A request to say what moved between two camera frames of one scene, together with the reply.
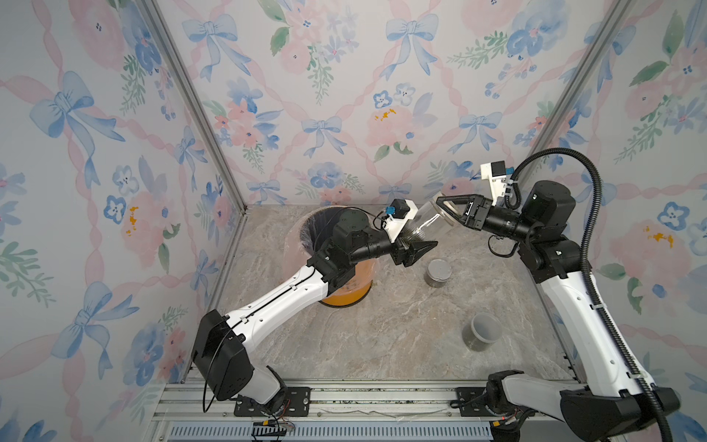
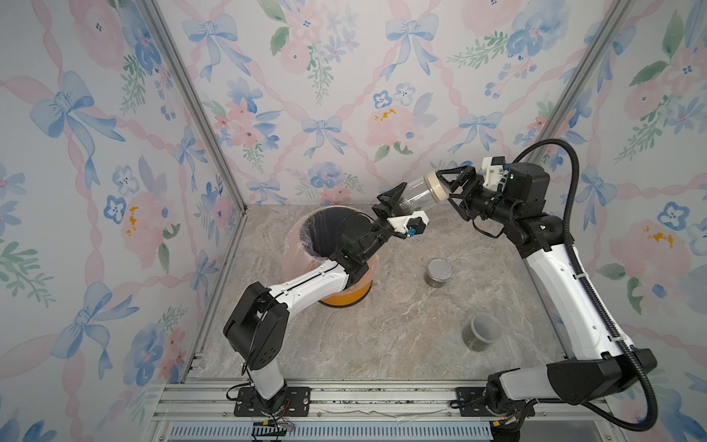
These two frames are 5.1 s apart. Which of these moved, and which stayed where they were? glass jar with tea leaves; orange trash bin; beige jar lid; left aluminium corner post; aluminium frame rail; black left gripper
Moved: glass jar with tea leaves; beige jar lid; black left gripper
Stayed: left aluminium corner post; aluminium frame rail; orange trash bin
